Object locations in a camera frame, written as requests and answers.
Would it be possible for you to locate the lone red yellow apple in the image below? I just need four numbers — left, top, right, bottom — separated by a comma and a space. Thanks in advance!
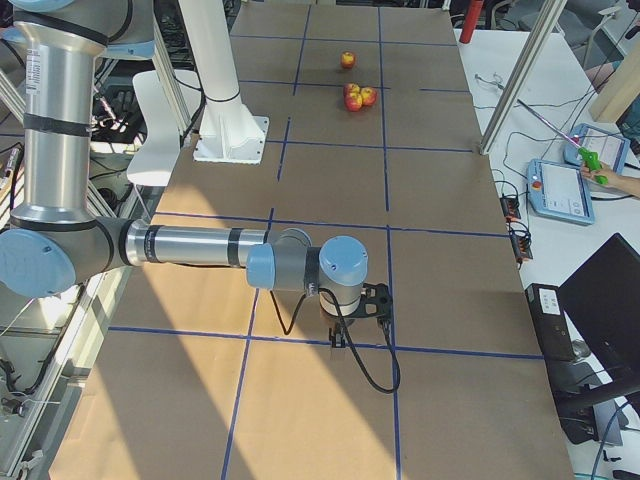
340, 51, 356, 70

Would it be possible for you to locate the person's hand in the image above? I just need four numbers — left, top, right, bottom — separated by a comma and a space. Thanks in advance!
580, 163, 622, 190

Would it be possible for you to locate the lower orange black adapter box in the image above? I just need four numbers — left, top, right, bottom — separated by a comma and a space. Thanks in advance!
509, 228, 533, 265

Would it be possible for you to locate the orange black adapter box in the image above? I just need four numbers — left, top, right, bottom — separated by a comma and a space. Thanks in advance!
509, 228, 533, 265
499, 195, 521, 221

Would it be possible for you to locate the black computer box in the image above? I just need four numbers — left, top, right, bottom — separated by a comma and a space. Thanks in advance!
525, 283, 576, 362

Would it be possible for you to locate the upper orange black adapter box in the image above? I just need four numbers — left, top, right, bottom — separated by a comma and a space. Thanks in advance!
499, 195, 521, 221

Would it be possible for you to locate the front red apple in cluster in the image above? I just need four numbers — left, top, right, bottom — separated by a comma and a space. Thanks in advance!
344, 92, 363, 112

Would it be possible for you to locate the red apple in cluster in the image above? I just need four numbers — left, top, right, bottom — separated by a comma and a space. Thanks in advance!
344, 92, 363, 112
360, 87, 378, 107

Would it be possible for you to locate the right red apple in cluster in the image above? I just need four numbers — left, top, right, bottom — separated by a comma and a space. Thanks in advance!
360, 87, 378, 107

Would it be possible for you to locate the back yellow apple in cluster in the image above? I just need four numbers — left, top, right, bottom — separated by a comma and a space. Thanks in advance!
343, 82, 361, 96

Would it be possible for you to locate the white chair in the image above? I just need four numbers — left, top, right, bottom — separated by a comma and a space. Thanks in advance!
127, 70, 194, 187

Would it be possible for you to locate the near blue teach pendant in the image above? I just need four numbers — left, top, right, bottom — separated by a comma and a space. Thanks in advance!
526, 159, 595, 225

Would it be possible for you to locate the blue teach pendant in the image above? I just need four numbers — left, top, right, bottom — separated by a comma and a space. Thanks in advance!
569, 123, 630, 174
526, 159, 595, 225

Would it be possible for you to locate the black monitor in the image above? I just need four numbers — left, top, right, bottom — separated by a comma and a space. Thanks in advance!
559, 233, 639, 380

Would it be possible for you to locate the far blue teach pendant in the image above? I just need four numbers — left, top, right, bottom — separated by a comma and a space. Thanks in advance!
569, 123, 630, 174

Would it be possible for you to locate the red cylinder on table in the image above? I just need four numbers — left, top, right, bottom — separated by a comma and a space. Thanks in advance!
459, 0, 484, 44

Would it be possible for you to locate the wooden beam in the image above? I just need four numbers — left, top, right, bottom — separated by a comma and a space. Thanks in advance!
586, 41, 639, 123

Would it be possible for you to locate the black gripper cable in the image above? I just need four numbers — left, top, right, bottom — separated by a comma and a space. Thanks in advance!
269, 287, 402, 394

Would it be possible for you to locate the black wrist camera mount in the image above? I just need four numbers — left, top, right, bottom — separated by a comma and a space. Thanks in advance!
351, 283, 393, 321

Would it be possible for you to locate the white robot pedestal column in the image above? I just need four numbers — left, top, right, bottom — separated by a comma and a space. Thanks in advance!
179, 0, 269, 165

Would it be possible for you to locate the green toy grabber handle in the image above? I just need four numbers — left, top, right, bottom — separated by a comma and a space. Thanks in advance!
578, 147, 608, 185

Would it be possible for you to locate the aluminium frame post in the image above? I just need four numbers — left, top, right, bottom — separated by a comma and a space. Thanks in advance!
479, 0, 567, 155

